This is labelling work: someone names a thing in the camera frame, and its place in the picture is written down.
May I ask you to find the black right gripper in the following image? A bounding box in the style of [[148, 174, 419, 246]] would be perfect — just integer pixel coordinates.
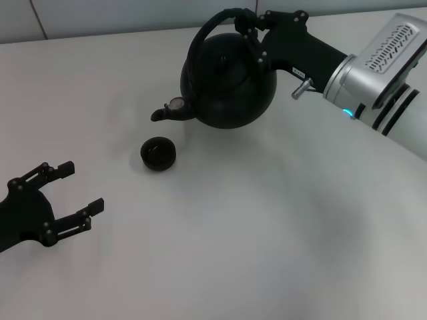
[[233, 9, 348, 93]]

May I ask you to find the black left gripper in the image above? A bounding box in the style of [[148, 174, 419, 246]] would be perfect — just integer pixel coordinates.
[[0, 160, 105, 255]]

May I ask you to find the black teapot with hoop handle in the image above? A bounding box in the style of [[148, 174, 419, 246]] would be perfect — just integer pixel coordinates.
[[150, 8, 279, 131]]

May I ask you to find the dark brown teacup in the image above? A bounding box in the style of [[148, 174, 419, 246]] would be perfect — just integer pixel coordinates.
[[139, 136, 177, 173]]

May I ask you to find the right gripper cable with plug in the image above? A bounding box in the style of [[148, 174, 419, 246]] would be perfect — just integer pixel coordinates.
[[291, 77, 320, 100]]

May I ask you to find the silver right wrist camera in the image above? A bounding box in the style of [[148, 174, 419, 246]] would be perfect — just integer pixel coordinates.
[[358, 12, 427, 111]]

